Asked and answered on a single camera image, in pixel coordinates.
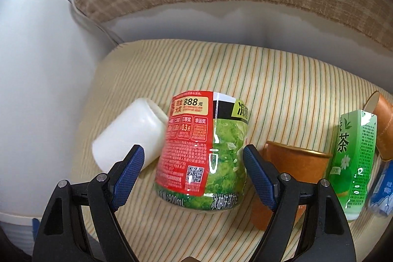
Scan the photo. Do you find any blue soda bottle cup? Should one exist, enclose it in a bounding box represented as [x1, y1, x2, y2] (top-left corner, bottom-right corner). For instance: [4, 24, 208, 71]
[368, 161, 393, 218]

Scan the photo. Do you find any orange paper cup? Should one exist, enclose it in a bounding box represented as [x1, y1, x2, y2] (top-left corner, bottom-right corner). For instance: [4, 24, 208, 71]
[251, 141, 332, 231]
[364, 91, 393, 161]

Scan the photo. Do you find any white plastic cup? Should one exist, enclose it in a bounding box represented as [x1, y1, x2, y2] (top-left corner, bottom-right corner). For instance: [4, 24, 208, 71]
[92, 98, 168, 172]

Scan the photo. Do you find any far orange paper cup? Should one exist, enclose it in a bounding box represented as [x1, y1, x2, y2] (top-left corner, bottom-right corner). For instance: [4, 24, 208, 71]
[364, 91, 393, 161]

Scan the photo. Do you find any near orange paper cup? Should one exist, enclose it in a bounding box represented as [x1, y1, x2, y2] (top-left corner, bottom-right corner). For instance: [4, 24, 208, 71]
[251, 141, 332, 231]

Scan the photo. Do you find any cut green tea bottle cup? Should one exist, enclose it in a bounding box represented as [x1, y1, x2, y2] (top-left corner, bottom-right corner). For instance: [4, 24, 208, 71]
[154, 90, 249, 211]

